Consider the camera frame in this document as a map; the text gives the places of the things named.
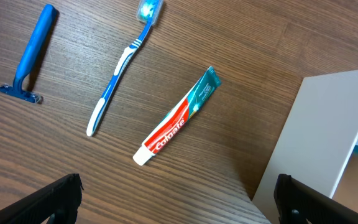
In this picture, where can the Colgate toothpaste tube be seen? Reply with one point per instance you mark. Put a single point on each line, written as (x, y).
(178, 116)

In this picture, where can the white cardboard box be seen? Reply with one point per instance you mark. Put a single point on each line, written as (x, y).
(317, 139)

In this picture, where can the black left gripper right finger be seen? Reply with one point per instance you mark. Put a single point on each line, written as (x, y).
(299, 204)

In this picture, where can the blue disposable razor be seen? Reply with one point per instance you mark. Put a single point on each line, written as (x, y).
(30, 55)

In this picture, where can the blue white toothbrush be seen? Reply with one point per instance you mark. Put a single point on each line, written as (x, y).
(147, 12)

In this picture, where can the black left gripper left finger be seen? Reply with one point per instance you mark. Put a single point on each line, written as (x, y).
(56, 203)

